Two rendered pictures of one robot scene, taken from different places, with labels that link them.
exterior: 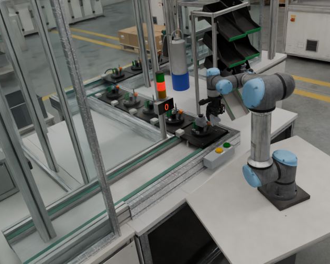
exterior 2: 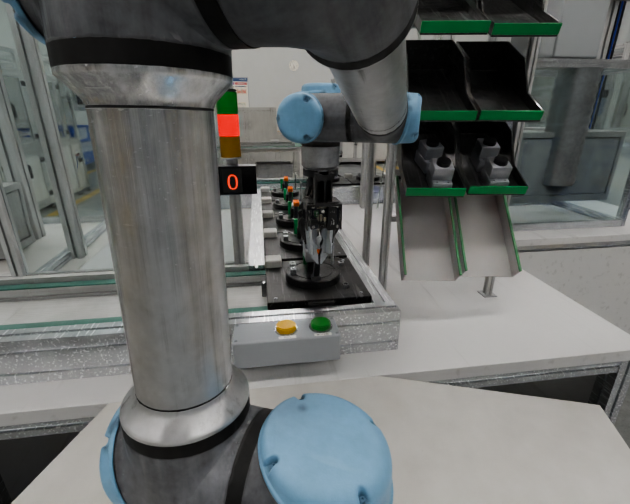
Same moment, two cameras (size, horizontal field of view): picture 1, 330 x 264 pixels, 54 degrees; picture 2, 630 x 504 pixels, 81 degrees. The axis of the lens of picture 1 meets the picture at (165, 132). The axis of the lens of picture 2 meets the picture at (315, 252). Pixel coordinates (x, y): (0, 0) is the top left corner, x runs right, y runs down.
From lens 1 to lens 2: 143 cm
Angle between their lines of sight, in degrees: 29
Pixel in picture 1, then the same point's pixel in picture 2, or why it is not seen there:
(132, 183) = (74, 313)
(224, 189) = not seen: hidden behind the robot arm
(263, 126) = (107, 187)
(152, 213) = (7, 397)
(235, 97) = (444, 228)
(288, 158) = (310, 470)
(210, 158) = (241, 335)
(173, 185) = (113, 357)
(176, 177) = not seen: hidden behind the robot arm
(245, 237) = not seen: outside the picture
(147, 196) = (13, 347)
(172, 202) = (72, 397)
